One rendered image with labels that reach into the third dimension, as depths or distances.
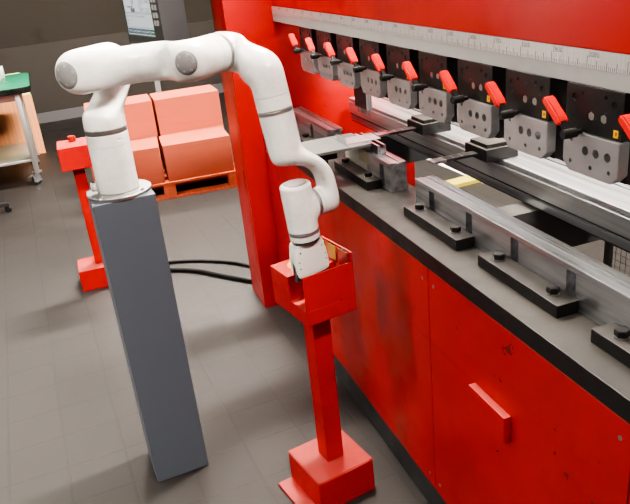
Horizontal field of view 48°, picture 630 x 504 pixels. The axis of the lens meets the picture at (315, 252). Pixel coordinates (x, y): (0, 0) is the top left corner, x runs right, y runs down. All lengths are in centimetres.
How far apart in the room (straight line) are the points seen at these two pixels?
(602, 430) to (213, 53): 120
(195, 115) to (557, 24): 441
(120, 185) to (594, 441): 142
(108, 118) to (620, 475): 153
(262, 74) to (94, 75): 49
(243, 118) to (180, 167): 217
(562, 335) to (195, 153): 414
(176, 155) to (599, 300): 417
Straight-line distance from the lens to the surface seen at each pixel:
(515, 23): 154
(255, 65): 176
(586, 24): 137
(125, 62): 197
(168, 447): 250
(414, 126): 252
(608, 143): 135
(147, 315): 224
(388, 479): 243
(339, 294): 196
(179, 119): 560
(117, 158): 210
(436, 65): 184
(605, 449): 140
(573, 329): 148
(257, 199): 329
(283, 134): 177
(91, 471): 271
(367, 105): 238
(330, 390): 218
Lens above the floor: 161
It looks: 23 degrees down
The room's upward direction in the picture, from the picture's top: 6 degrees counter-clockwise
